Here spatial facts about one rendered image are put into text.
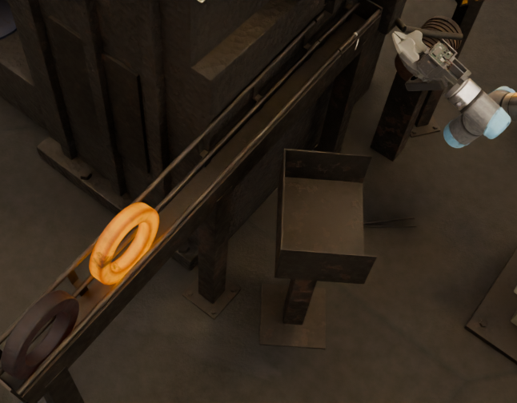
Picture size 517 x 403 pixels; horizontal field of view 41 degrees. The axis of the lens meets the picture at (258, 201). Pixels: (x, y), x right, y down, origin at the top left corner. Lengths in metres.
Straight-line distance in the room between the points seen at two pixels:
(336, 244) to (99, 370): 0.85
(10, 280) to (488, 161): 1.69
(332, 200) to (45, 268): 1.01
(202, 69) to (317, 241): 0.47
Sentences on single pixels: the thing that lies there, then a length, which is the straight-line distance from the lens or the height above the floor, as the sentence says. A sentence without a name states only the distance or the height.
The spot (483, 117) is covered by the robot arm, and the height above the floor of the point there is 0.70.
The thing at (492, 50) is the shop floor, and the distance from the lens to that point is 3.04.
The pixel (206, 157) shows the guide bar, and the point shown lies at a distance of 1.64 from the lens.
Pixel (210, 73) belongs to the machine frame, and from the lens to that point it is 1.53.
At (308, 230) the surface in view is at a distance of 1.64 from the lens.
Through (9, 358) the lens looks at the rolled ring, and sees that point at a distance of 1.41.
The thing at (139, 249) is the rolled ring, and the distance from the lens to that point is 1.55.
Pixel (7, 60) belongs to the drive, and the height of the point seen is 0.25.
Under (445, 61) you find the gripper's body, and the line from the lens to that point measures 1.80.
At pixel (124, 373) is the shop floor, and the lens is 2.13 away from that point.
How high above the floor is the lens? 2.01
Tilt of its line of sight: 58 degrees down
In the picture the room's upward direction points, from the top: 8 degrees clockwise
